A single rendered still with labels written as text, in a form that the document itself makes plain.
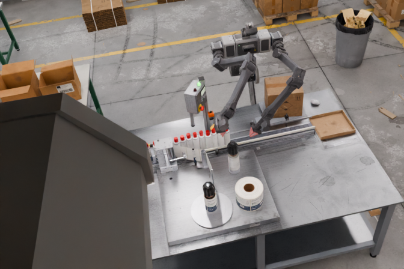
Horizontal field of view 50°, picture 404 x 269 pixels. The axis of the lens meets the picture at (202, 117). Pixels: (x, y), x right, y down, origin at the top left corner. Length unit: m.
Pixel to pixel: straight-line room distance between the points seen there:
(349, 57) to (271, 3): 1.50
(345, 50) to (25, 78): 3.74
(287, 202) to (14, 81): 3.04
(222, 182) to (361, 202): 1.01
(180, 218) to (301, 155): 1.11
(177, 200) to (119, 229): 3.12
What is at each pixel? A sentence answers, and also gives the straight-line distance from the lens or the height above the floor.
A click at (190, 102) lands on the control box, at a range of 3.23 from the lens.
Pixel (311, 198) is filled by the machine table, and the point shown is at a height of 0.83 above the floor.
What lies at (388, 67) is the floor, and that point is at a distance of 5.98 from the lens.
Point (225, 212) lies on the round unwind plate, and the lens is 3.16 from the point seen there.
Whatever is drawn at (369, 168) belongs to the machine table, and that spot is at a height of 0.83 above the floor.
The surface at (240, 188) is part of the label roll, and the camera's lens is 3.11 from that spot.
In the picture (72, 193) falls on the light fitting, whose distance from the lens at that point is 0.16.
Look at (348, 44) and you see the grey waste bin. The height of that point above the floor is 0.37.
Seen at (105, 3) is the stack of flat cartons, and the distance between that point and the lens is 7.22.
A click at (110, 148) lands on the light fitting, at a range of 0.19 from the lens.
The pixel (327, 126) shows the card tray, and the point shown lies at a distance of 3.83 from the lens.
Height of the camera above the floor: 3.50
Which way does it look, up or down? 43 degrees down
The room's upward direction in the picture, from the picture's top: 8 degrees counter-clockwise
